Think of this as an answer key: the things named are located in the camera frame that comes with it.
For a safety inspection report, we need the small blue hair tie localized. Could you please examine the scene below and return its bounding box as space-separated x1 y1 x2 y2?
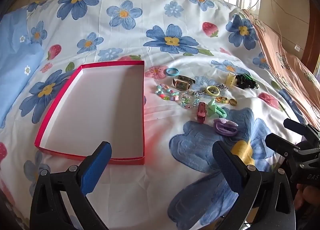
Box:
165 67 180 77

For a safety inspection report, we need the colourful chunky bead bracelet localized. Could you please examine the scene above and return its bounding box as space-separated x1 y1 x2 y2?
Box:
154 83 180 102

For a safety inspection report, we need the red hair clip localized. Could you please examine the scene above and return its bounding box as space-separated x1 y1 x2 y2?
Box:
197 102 206 124

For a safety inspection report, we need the purple hair tie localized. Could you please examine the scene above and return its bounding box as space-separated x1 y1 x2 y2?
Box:
213 118 239 137

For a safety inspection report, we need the silver chain bracelet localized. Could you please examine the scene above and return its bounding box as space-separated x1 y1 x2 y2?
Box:
186 83 230 98

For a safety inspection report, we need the black velvet scrunchie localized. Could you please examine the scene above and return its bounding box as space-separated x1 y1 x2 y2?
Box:
235 74 259 90

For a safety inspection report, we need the person's right hand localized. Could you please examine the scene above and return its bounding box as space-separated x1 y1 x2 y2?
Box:
294 184 320 210

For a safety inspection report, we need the green bow hair tie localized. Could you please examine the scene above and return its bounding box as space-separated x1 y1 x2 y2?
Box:
205 98 228 120

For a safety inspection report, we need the floral white bed sheet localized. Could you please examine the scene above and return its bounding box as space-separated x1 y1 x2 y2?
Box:
1 0 302 229

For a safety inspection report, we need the gold green face wristwatch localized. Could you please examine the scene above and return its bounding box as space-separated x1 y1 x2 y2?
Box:
172 75 196 91

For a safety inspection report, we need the pink cartoon blanket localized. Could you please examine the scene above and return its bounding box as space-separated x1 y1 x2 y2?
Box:
243 10 319 128

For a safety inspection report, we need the yellow claw hair clip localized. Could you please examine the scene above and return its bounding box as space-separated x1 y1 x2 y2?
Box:
225 73 236 88

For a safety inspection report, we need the red shallow box tray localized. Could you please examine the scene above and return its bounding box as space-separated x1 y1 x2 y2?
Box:
34 60 145 165

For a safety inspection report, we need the yellow hair tie ring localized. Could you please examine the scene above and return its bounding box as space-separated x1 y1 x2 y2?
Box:
205 85 221 97

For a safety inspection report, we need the light blue floral pillow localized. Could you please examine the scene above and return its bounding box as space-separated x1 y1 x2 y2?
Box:
0 9 43 125

